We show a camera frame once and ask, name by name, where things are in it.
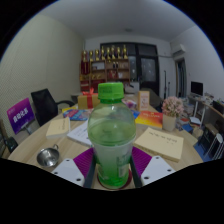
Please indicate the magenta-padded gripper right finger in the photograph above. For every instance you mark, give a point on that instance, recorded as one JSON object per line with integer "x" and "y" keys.
{"x": 156, "y": 169}

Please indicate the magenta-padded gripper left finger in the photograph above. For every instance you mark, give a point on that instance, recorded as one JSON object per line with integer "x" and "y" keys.
{"x": 66, "y": 170}

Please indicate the green drink bottle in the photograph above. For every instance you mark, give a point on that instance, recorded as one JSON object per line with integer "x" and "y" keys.
{"x": 111, "y": 136}

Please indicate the small steel cup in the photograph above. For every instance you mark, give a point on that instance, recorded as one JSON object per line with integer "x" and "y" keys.
{"x": 47, "y": 156}

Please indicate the large beige book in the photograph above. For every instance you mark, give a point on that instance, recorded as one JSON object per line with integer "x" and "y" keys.
{"x": 160, "y": 144}

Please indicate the white booklet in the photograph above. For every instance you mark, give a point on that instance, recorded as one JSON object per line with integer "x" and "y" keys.
{"x": 79, "y": 133}

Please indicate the small beige book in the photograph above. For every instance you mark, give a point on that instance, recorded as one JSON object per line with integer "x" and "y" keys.
{"x": 58, "y": 127}

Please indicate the orange yellow book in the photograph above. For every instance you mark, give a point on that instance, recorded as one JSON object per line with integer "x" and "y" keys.
{"x": 149, "y": 119}

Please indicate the blue printed booklet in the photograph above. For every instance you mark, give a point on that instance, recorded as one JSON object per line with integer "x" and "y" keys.
{"x": 76, "y": 115}

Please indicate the yellow booklet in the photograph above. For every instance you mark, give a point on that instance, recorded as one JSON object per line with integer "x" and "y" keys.
{"x": 68, "y": 109}

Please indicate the black mesh chair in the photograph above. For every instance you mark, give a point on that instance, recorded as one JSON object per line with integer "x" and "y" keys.
{"x": 9, "y": 146}

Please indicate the pink flowers in white pot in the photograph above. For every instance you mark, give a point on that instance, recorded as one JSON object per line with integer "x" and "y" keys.
{"x": 172, "y": 108}

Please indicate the black office chair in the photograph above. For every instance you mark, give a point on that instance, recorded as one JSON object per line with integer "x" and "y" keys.
{"x": 45, "y": 105}

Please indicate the standing orange card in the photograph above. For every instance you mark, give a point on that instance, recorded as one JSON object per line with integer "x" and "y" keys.
{"x": 143, "y": 101}

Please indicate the pink wrapped package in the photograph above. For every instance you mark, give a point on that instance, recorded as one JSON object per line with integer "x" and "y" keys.
{"x": 130, "y": 104}

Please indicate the brown armchair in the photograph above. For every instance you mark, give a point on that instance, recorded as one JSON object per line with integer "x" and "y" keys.
{"x": 156, "y": 98}

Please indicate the purple sign board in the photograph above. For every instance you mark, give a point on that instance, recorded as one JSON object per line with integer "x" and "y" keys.
{"x": 20, "y": 116}

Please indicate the yellow gift box red ribbon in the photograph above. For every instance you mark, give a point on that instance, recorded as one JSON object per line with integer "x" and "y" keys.
{"x": 87, "y": 101}

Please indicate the black tripod stand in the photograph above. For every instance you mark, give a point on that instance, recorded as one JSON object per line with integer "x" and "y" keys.
{"x": 164, "y": 83}

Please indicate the black computer monitor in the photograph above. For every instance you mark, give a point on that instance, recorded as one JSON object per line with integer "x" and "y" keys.
{"x": 197, "y": 88}

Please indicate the black framed glass door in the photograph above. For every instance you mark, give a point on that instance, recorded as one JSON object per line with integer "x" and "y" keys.
{"x": 148, "y": 68}

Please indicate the wooden shelf unit with trophies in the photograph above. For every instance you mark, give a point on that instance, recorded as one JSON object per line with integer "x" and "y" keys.
{"x": 106, "y": 70}

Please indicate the white air conditioner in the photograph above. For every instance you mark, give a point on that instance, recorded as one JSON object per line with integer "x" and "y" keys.
{"x": 178, "y": 50}

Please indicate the long wooden wall desk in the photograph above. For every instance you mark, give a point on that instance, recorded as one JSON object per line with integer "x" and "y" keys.
{"x": 208, "y": 108}

